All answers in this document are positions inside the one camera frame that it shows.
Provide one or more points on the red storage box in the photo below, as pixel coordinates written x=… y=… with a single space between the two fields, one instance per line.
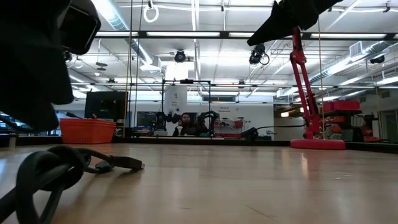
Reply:
x=342 y=105

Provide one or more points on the small red wall bin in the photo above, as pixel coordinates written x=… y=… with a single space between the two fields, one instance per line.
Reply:
x=239 y=124

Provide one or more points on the black background robot arm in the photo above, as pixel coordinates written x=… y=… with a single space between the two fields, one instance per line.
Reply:
x=211 y=116
x=160 y=119

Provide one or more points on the black aluminium table frame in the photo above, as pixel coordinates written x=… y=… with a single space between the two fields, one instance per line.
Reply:
x=264 y=143

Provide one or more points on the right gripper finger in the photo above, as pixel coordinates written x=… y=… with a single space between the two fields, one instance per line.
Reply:
x=276 y=21

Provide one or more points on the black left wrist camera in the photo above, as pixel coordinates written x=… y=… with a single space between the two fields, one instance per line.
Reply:
x=81 y=28

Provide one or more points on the red desk lamp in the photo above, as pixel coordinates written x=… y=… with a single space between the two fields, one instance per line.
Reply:
x=317 y=144

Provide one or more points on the person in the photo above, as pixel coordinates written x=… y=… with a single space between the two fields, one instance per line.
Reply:
x=186 y=126

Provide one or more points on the white pillar with signs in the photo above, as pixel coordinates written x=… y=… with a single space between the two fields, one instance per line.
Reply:
x=175 y=99

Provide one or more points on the orange plastic basket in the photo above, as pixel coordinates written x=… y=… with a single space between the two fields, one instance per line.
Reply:
x=87 y=132

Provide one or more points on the silver ventilation duct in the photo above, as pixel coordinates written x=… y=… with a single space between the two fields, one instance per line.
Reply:
x=376 y=48
x=115 y=18

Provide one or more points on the black ceiling spotlight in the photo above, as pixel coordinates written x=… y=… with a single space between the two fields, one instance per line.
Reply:
x=256 y=53
x=180 y=56
x=377 y=59
x=67 y=56

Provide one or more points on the black monitor screen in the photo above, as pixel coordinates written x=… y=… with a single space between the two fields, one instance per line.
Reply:
x=105 y=105

